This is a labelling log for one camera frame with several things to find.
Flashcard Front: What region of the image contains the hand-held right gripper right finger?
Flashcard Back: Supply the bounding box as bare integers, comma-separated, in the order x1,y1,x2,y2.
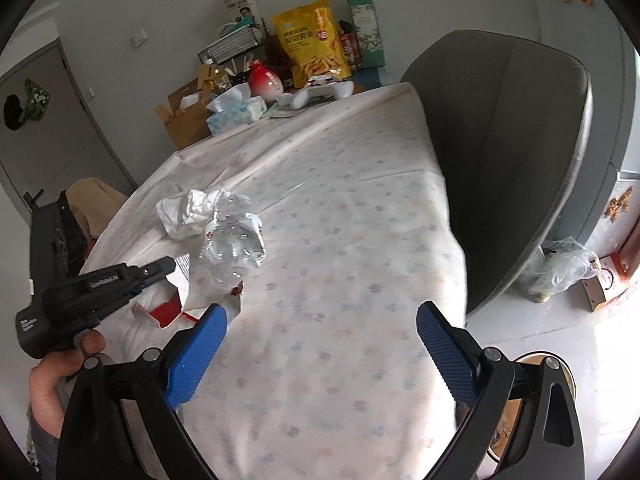
416,301,586,480

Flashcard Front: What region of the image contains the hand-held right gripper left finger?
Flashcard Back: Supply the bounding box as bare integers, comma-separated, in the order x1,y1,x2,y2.
56,304,228,480

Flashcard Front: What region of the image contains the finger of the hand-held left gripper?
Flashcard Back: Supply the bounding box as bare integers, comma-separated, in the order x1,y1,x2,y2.
125,256,176,286
95,282,151,323

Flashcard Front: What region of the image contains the red paper bag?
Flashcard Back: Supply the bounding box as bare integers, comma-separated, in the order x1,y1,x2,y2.
131,255,246,331

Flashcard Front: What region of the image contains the person's left forearm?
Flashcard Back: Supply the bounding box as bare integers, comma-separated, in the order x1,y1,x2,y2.
25,410,63,471

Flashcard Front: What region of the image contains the person's left hand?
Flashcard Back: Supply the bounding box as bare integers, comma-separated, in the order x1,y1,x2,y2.
28,332,107,438

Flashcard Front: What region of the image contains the crumpled white paper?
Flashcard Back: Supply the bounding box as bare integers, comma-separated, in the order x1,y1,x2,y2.
156,187,236,239

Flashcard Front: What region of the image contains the clear plastic wrap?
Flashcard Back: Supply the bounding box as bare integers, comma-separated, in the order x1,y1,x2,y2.
200,195,267,281

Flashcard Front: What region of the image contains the tan cloth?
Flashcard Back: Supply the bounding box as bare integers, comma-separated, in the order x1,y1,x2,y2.
66,178,128,241

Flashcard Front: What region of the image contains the clear plastic bag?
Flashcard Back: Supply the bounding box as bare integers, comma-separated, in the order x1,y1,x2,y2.
520,237,601,303

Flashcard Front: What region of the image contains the open cardboard box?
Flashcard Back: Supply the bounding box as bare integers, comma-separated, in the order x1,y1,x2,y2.
154,67,221,151

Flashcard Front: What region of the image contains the grey door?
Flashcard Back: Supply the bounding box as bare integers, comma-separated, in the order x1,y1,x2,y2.
0,42,138,221

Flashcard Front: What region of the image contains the light blue tissue box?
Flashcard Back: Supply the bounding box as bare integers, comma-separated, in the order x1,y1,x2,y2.
206,85,267,137

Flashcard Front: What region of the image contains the red and white cardboard box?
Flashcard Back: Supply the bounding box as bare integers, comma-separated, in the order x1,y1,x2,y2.
582,252,638,313

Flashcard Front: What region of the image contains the white dotted tablecloth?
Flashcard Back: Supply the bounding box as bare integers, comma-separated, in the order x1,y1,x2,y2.
82,82,468,480

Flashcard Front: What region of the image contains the grey padded chair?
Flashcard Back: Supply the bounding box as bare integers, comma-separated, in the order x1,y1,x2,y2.
400,30,593,318

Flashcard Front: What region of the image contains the green hanging ornament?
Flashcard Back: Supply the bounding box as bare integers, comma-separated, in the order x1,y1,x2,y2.
2,78,53,131

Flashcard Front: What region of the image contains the red bottle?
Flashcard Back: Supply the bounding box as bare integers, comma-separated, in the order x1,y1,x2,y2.
248,60,281,97

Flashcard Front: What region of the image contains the brown figure fridge magnet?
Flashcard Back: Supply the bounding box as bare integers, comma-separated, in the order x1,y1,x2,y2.
604,185,633,221

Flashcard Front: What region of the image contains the white refrigerator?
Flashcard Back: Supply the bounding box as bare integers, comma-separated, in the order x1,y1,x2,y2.
510,0,640,306

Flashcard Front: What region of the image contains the white game controller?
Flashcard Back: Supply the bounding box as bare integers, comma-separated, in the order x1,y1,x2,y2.
290,74,355,110

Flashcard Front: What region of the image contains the tall white carton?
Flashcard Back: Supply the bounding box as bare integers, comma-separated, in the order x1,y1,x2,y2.
207,0,261,31

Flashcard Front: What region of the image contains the yellow snack bag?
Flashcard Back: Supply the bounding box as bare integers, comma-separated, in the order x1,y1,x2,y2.
271,0,353,88

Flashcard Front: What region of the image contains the red snack packet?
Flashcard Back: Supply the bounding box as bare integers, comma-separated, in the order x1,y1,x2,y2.
340,32,362,72

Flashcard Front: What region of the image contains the tall green box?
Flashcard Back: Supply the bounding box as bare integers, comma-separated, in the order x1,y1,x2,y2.
343,0,387,70

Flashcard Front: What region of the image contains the black wire basket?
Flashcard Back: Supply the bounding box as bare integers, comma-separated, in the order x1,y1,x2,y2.
197,27,268,65

